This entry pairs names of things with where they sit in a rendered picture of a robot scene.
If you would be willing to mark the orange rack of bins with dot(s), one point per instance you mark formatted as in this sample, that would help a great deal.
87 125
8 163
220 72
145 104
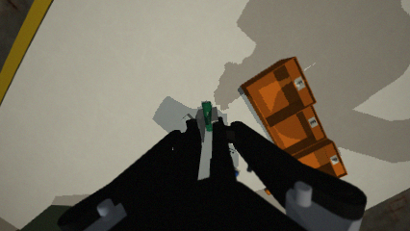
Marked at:
286 101

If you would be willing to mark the white domino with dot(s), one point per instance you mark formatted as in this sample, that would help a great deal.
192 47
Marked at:
232 149

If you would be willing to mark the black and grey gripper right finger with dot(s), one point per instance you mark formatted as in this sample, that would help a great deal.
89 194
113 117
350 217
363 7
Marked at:
314 199

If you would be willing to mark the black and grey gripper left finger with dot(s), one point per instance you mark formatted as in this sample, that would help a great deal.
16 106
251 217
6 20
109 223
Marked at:
137 185

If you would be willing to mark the green aa battery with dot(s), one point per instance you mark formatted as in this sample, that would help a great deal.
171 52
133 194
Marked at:
207 111

